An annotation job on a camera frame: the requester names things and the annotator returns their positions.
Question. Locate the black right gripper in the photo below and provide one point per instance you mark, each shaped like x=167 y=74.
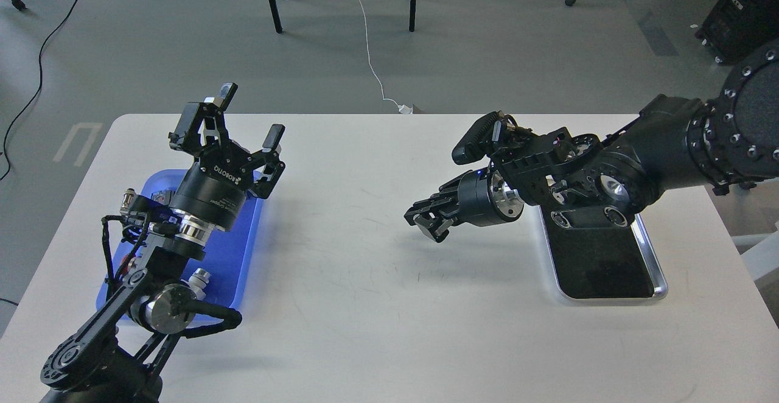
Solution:
x=482 y=198

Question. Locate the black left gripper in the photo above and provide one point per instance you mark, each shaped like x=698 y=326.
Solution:
x=214 y=188

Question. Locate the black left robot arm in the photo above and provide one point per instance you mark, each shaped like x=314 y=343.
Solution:
x=118 y=354

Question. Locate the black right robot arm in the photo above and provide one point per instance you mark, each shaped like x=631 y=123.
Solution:
x=585 y=182

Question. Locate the blue plastic tray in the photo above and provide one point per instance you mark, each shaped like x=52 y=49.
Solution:
x=227 y=254

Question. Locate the silver cylindrical connector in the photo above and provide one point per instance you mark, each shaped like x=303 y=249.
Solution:
x=127 y=201

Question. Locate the silver metal tray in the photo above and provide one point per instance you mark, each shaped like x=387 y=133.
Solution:
x=607 y=266

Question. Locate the white rolling chair leg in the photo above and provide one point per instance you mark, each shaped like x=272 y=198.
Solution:
x=761 y=254

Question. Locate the black equipment case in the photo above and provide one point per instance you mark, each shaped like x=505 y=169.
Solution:
x=735 y=28

